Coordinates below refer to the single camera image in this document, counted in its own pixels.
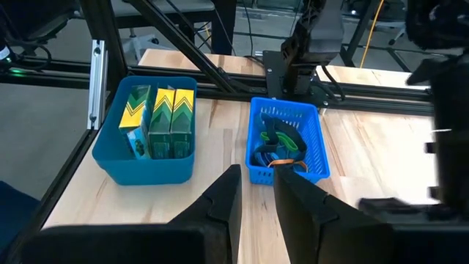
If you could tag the orange rubber band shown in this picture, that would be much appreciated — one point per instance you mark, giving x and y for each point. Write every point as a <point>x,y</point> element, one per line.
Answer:
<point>282,161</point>

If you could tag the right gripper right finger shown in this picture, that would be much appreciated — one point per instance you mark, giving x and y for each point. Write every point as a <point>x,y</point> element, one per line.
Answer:
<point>329,238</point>

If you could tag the large blue-green plastic bin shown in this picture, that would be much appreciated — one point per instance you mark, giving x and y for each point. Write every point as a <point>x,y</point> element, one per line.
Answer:
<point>146,172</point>

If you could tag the silver metal bracket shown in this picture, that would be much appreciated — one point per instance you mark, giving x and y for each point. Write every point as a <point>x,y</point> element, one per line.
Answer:
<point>97,84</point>

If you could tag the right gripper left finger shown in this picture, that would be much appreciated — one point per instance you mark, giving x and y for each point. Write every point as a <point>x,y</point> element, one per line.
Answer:
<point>128,245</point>

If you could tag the green yellow crayon box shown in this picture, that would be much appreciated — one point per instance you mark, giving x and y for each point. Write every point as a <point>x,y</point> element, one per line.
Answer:
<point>133,110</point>
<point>161,121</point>
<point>182,121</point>

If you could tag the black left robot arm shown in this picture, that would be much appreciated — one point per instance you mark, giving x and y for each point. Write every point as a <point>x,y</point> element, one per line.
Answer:
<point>315,36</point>

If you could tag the dark blue rubber band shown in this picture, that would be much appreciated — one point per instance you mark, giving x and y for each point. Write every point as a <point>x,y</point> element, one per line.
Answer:
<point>293,133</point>

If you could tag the dark blue seat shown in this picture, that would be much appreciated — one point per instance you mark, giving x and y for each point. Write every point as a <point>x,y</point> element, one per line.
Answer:
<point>16,220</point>

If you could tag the blue perforated plastic basket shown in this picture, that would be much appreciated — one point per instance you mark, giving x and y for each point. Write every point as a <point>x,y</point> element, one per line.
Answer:
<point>318,154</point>

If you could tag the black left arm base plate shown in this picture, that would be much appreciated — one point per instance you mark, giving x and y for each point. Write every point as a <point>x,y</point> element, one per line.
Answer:
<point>273,73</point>

